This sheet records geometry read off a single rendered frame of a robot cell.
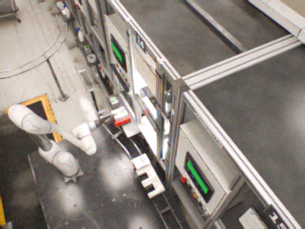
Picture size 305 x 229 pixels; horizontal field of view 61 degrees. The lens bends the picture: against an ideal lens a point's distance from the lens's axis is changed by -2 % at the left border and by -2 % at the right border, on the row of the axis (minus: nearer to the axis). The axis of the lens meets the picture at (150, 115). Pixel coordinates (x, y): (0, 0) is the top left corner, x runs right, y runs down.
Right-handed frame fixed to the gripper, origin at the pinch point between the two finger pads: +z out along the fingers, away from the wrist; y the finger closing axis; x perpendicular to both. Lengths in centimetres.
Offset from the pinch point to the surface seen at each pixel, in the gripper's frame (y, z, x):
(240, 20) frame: 100, 80, -42
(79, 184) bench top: -31, -54, -33
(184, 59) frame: 101, 31, -56
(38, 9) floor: -98, -19, 388
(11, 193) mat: -96, -136, 25
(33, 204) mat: -97, -115, 1
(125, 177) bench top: -32, -14, -46
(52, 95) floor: -98, -54, 150
